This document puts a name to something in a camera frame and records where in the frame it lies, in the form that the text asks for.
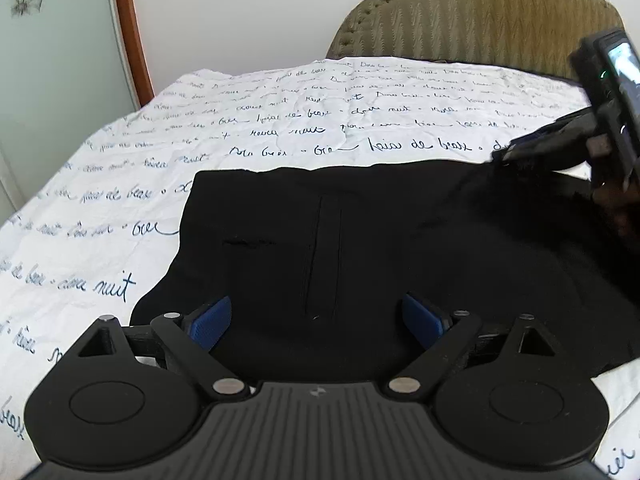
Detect black pants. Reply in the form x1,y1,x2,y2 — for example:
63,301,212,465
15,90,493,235
131,160,639,382

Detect person's right hand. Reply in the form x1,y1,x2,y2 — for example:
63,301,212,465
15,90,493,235
592,182,639,235

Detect olive upholstered headboard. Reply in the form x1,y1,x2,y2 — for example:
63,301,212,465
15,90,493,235
328,0,623,80

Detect white script-print bed sheet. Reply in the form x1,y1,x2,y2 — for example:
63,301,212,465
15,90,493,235
1,58,639,479

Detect floral glass door panel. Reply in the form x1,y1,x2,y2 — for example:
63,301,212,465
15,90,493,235
1,0,139,219

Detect wooden door frame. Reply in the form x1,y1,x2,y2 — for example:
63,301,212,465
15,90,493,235
115,0,154,106

